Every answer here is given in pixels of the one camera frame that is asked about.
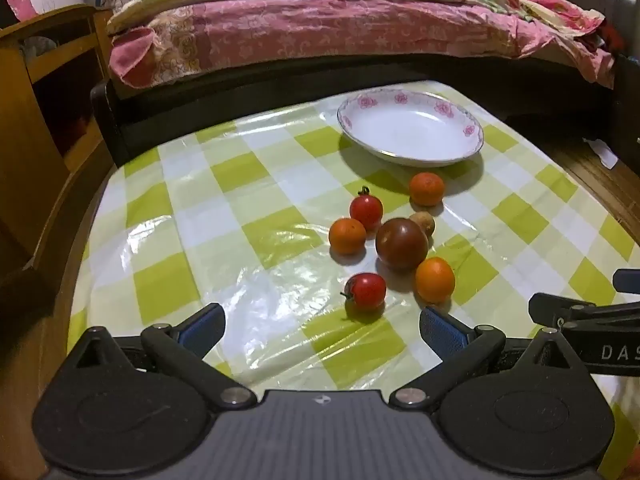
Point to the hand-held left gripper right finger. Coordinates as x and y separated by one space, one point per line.
442 332

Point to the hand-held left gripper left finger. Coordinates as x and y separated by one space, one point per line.
205 329

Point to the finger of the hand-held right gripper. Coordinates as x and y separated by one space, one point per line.
555 307
627 281

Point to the small orange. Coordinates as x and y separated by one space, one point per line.
426 189
347 236
435 281

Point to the red cherry tomato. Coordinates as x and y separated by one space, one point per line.
366 212
368 291

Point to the dark brown tomato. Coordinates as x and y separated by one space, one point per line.
401 244

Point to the tan longan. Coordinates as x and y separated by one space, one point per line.
426 221

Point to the white floral rim plate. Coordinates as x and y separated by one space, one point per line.
410 130

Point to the green checkered tablecloth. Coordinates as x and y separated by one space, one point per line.
225 200

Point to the white paper scrap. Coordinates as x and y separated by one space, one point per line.
602 152

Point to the wooden cabinet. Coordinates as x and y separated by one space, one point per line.
30 160

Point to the pink floral blanket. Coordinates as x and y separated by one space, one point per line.
300 25

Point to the black bed frame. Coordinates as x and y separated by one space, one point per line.
200 110

